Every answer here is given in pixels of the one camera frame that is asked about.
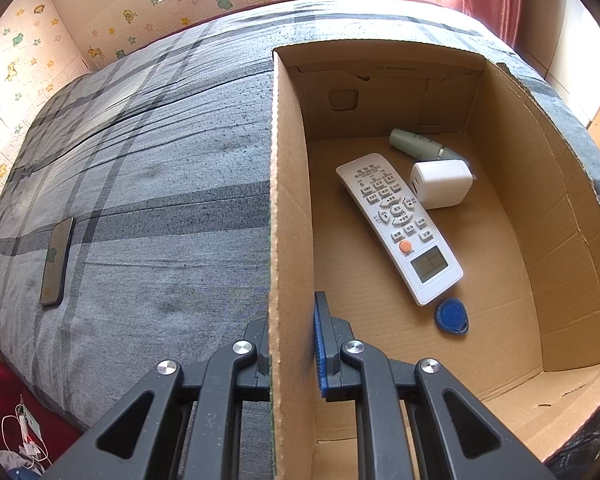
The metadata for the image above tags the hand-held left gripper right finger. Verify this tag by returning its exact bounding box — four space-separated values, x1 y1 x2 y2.
312 291 556 480

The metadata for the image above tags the white cable bundle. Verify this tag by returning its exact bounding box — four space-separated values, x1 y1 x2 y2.
0 395 48 466

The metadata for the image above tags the cardboard box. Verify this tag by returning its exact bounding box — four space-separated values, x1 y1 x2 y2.
267 37 600 480

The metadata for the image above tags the white remote control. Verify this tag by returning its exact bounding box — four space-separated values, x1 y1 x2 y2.
335 152 465 307

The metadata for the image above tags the pale green tube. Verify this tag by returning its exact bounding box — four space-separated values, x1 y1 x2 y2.
389 128 461 161

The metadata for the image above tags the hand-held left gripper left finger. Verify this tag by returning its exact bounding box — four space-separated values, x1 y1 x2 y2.
40 319 272 480

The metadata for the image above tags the blue key fob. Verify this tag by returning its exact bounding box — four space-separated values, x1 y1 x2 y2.
434 297 472 335

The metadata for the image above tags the red mattress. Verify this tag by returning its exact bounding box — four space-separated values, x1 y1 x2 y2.
0 355 86 461

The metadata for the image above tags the large white charger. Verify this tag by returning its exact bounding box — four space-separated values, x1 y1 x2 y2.
409 159 477 210

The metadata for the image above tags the white wardrobe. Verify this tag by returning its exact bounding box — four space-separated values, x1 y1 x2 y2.
517 0 600 156

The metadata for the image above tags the black smartphone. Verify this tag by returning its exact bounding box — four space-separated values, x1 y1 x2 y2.
39 216 76 307

